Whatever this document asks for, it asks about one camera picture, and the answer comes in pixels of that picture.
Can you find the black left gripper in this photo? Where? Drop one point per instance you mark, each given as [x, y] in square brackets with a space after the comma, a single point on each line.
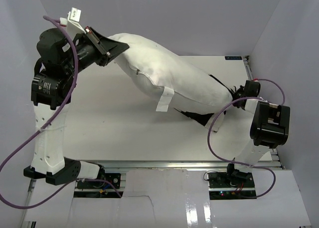
[105, 48]

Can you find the white pillow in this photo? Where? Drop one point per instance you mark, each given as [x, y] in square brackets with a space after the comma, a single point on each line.
[166, 77]

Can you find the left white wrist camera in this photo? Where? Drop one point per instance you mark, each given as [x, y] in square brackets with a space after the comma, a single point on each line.
[72, 23]

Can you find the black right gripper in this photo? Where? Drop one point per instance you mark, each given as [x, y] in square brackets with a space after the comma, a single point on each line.
[240, 90]

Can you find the blue table corner label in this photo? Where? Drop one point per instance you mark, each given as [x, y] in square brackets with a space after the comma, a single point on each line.
[233, 58]

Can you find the black white checkered pillowcase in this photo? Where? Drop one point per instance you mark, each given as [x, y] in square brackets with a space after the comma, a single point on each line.
[205, 119]

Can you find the aluminium table edge rail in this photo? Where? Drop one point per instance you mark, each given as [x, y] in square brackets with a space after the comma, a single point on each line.
[162, 165]

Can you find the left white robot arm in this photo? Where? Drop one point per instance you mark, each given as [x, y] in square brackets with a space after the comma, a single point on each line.
[55, 75]

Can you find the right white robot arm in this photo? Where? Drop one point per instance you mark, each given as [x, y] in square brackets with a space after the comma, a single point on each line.
[269, 129]

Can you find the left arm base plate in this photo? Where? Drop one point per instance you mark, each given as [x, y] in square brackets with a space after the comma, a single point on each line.
[111, 187]

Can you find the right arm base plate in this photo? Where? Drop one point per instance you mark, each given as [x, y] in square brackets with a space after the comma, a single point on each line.
[223, 187]

